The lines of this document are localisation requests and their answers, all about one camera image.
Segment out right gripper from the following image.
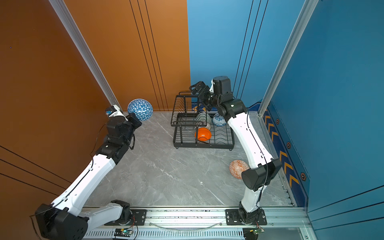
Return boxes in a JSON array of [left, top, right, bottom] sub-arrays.
[[187, 80, 220, 110]]

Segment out blue triangle pattern bowl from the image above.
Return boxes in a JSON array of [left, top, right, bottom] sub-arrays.
[[127, 99, 154, 122]]

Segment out blue floral bowl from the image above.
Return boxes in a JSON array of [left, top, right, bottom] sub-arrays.
[[212, 114, 227, 127]]

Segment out green patterned bowl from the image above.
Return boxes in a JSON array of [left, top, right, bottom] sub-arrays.
[[195, 112, 212, 124]]

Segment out white lattice bowl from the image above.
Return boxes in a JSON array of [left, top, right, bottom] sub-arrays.
[[205, 122, 211, 130]]

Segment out orange bowl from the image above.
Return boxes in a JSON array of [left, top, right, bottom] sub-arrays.
[[195, 128, 212, 142]]

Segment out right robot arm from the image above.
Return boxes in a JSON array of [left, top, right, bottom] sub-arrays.
[[190, 76, 282, 225]]

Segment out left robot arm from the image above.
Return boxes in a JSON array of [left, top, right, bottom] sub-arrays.
[[33, 111, 142, 240]]

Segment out red patterned bowl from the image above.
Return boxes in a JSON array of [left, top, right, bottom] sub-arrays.
[[229, 160, 250, 180]]

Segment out left green circuit board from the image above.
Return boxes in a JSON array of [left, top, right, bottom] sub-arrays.
[[114, 228, 134, 238]]

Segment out green circuit board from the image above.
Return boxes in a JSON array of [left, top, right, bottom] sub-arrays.
[[243, 227, 265, 240], [114, 228, 134, 238]]

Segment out right green circuit board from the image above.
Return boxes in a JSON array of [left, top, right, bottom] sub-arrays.
[[243, 227, 265, 240]]

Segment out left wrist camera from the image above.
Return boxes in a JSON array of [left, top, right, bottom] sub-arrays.
[[105, 105, 124, 118]]

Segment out black wire dish rack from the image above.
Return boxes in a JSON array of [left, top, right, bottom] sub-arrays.
[[171, 91, 235, 151]]

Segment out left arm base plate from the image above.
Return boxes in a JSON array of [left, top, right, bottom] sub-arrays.
[[105, 209, 147, 226]]

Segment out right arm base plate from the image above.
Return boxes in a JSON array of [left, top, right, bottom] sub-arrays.
[[225, 208, 268, 226]]

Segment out aluminium front rail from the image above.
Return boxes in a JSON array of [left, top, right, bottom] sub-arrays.
[[61, 206, 313, 229]]

